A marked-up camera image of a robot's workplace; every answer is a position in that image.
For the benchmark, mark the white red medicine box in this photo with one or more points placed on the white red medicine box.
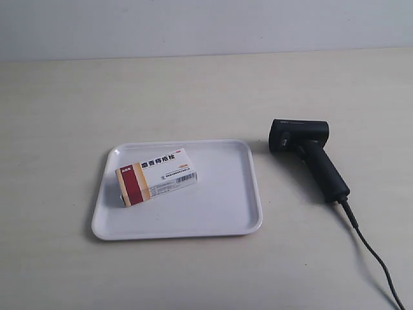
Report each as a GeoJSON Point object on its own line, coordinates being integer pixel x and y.
{"type": "Point", "coordinates": [148, 179]}

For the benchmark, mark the black handheld barcode scanner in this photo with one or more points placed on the black handheld barcode scanner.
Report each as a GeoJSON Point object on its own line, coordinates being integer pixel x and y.
{"type": "Point", "coordinates": [307, 139]}

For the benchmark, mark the white plastic tray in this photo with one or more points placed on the white plastic tray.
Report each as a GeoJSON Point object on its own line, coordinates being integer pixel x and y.
{"type": "Point", "coordinates": [223, 202]}

